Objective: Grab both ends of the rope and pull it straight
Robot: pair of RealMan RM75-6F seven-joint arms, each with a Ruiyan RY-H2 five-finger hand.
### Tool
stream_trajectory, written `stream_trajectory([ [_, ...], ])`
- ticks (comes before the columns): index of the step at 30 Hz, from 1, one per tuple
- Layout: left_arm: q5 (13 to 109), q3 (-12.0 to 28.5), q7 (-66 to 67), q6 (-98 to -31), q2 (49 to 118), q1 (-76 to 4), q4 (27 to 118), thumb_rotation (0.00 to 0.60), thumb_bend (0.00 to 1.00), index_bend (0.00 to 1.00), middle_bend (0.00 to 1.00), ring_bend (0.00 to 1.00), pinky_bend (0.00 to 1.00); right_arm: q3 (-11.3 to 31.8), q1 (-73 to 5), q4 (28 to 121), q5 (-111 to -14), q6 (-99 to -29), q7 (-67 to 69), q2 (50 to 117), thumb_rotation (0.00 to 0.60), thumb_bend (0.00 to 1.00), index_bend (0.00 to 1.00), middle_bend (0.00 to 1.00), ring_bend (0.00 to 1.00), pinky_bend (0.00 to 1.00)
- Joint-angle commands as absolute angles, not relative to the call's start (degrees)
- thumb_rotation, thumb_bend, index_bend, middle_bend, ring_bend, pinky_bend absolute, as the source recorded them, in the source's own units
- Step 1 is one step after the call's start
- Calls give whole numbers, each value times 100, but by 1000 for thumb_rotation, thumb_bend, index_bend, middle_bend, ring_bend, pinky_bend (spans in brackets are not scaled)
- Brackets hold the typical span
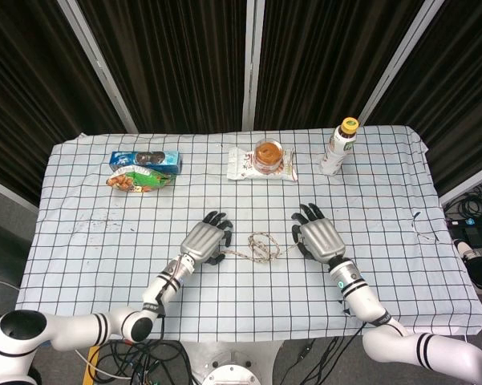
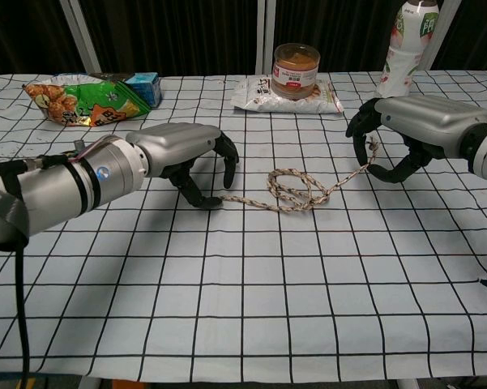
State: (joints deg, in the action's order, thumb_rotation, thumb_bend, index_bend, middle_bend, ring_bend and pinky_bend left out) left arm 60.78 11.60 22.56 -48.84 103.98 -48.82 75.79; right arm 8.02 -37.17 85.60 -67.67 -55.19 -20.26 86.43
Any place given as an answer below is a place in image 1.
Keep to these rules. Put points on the black power strip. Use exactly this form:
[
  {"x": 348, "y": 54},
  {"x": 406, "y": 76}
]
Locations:
[{"x": 477, "y": 230}]

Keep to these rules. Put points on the yellow-capped drink bottle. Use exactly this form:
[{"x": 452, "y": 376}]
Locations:
[{"x": 337, "y": 150}]

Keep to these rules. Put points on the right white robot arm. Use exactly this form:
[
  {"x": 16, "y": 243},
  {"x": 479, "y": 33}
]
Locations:
[{"x": 369, "y": 301}]

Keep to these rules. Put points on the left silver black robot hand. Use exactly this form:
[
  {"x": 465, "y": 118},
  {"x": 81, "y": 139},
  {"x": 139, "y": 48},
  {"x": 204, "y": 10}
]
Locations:
[{"x": 202, "y": 242}]

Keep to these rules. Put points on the grey metal frame post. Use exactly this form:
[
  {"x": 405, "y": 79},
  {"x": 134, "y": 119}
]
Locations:
[
  {"x": 100, "y": 68},
  {"x": 401, "y": 60},
  {"x": 252, "y": 60}
]

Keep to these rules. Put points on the yellow floor tape strip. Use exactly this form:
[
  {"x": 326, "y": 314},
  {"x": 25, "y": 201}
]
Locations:
[{"x": 92, "y": 363}]

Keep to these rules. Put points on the green snack bag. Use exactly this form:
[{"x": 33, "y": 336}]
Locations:
[{"x": 138, "y": 182}]

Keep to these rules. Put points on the white black grid tablecloth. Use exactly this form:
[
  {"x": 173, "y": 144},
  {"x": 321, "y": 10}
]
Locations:
[{"x": 104, "y": 256}]

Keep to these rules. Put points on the clear jar with orange content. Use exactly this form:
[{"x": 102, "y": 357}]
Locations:
[{"x": 268, "y": 154}]

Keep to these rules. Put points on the dark pleated curtain panel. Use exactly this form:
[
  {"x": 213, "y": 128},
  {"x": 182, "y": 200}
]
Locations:
[
  {"x": 457, "y": 88},
  {"x": 172, "y": 60},
  {"x": 321, "y": 60},
  {"x": 28, "y": 100}
]

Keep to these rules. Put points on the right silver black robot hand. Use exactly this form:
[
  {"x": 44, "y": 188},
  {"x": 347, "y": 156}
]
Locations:
[{"x": 321, "y": 238}]

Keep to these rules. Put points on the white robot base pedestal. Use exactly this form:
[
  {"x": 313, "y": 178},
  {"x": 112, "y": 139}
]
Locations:
[{"x": 232, "y": 361}]

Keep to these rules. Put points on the blue cookie box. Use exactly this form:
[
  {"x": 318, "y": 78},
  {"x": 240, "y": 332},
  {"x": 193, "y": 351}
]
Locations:
[{"x": 168, "y": 159}]

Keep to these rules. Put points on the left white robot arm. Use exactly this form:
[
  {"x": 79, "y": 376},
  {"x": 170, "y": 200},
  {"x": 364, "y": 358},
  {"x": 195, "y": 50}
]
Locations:
[{"x": 84, "y": 327}]

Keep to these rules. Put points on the white red snack bag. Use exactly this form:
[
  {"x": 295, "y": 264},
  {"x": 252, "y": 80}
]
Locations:
[{"x": 240, "y": 166}]

